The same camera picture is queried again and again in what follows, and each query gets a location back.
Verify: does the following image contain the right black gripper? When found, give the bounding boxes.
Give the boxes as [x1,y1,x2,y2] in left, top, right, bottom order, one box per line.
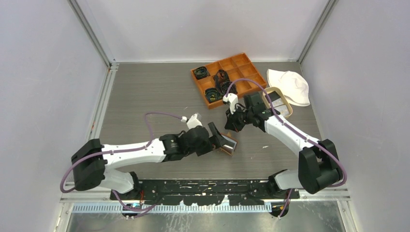
[225,104,253,132]

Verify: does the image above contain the brown leather card holder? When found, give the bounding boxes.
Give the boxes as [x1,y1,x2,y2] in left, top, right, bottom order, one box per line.
[217,132,238,156]

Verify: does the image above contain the beige oval card tray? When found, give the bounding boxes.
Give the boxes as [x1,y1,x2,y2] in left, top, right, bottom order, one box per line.
[262,87,293,119]

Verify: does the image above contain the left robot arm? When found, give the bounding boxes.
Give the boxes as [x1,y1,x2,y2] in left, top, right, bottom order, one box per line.
[71,122,228,200]

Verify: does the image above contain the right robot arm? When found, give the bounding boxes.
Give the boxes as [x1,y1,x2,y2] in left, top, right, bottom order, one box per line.
[222,93,344,199]

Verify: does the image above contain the white card in tray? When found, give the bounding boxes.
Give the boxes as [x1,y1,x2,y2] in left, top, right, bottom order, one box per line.
[274,104,291,117]

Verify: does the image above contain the rolled dark belt bottom-left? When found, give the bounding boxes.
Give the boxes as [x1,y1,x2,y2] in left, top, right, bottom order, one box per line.
[204,87,222,103]

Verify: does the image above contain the rolled dark belt centre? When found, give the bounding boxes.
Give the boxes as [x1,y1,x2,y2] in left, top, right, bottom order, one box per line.
[213,69,237,96]

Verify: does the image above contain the orange wooden divider tray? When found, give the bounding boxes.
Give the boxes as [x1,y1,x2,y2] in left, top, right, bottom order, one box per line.
[190,53,267,109]

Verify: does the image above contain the rolled dark belt top-left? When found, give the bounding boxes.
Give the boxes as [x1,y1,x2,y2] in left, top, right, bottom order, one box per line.
[193,66,210,80]

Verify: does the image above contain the white bucket hat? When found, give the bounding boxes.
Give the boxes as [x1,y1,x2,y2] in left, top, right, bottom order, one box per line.
[266,69,310,107]

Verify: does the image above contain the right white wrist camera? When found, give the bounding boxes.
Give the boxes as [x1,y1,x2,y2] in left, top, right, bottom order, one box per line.
[222,93,238,115]

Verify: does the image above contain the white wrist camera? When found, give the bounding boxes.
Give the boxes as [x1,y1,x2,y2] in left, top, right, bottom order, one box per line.
[222,93,238,115]
[180,113,203,129]

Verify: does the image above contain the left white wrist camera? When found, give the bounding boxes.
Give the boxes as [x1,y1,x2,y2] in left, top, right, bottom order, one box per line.
[180,113,203,129]

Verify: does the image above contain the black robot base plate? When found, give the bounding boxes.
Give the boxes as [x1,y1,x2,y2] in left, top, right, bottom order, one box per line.
[119,179,300,218]

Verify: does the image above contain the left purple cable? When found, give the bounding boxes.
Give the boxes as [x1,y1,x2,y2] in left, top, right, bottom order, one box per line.
[60,112,185,219]

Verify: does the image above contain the purple cable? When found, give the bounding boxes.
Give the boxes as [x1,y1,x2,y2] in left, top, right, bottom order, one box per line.
[60,112,185,219]
[224,78,348,219]

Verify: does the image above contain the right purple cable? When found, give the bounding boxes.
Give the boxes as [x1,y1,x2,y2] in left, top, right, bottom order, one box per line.
[224,78,348,219]

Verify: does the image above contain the aluminium frame rail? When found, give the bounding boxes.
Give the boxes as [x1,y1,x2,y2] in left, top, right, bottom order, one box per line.
[60,179,351,203]

